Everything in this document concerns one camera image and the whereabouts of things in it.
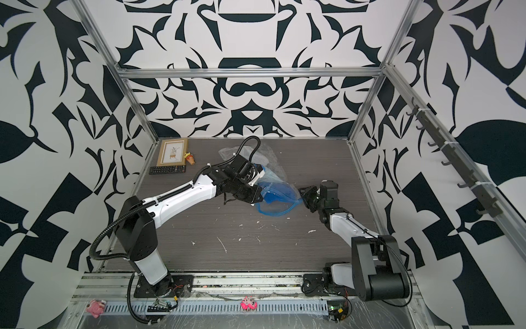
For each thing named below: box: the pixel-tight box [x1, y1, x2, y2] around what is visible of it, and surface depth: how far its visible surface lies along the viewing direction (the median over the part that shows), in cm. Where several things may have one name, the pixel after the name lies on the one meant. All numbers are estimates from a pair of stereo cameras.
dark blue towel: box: [258, 180, 302, 204], surface depth 87 cm
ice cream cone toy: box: [183, 151, 196, 166], surface depth 110 cm
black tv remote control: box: [148, 165, 187, 175], surface depth 107 cm
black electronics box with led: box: [326, 299, 349, 324], surface depth 73 cm
